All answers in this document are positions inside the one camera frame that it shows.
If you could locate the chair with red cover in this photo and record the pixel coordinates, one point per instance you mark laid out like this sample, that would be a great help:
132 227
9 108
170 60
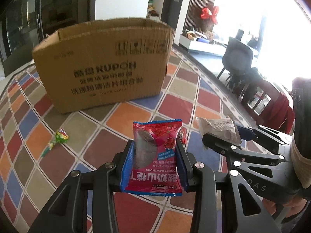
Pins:
277 109

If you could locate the pale grey snack packet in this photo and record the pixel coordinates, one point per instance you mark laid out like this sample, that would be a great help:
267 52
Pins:
218 126

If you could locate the red snack packet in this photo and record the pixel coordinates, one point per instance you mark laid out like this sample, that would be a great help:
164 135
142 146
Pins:
155 150

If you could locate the red foil bow decoration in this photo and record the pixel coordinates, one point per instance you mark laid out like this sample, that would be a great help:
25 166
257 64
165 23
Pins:
206 13

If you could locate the white table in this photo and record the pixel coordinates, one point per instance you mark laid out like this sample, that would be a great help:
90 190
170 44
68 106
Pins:
206 47

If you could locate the colourful checkered tablecloth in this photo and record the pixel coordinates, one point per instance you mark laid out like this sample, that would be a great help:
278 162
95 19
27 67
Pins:
170 106

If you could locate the dark office chair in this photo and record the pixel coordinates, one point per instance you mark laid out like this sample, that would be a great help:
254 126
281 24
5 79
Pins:
237 55

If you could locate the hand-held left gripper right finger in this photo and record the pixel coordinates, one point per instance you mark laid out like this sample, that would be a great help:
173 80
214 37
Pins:
182 165

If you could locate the person's right hand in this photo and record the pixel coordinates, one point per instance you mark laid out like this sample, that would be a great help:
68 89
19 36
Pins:
294 205

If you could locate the brown cardboard box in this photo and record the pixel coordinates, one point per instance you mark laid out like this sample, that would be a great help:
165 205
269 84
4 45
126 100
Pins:
97 77

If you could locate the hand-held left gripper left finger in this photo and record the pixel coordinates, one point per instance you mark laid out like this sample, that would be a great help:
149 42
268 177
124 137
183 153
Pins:
127 165

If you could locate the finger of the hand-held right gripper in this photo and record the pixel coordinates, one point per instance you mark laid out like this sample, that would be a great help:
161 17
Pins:
245 133
218 143

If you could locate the black glass door cabinet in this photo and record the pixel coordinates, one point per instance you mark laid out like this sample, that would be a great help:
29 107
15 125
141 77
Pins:
21 24

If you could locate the green lollipop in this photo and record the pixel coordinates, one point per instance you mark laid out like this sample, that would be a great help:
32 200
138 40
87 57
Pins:
62 136

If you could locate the dark door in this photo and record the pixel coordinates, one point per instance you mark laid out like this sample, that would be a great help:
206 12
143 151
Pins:
176 17

